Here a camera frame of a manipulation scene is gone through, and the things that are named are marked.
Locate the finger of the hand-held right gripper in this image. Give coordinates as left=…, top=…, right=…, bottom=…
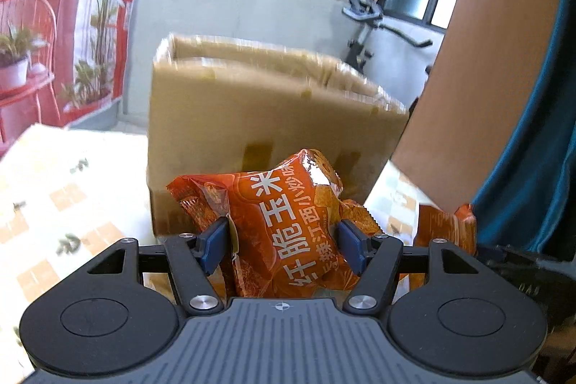
left=478, top=244, right=547, bottom=277

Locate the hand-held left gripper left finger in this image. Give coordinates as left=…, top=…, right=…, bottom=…
left=85, top=217, right=230, bottom=315

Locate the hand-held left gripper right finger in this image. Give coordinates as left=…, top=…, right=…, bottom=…
left=337, top=218, right=484, bottom=315

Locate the orange corn snack packet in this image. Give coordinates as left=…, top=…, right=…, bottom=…
left=166, top=148, right=383, bottom=299
left=411, top=203, right=478, bottom=261

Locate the cardboard box with plastic liner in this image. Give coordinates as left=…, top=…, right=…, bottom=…
left=146, top=32, right=410, bottom=241

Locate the teal curtain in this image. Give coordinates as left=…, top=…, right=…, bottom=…
left=470, top=0, right=576, bottom=263

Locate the checkered floral tablecloth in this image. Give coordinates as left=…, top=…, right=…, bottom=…
left=0, top=123, right=451, bottom=384

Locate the black exercise bike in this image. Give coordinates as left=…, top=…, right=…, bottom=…
left=335, top=0, right=435, bottom=117

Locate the printed room backdrop cloth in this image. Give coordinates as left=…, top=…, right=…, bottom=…
left=0, top=0, right=151, bottom=155

